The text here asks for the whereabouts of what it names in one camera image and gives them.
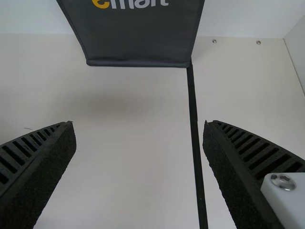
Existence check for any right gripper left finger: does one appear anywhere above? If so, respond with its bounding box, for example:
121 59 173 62
0 120 77 229

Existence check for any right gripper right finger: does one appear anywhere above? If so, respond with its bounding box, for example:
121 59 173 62
202 120 305 229

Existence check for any black strip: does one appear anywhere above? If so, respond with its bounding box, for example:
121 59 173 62
185 61 209 229

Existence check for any dark grey bag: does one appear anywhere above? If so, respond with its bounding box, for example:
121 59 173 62
56 0 206 69

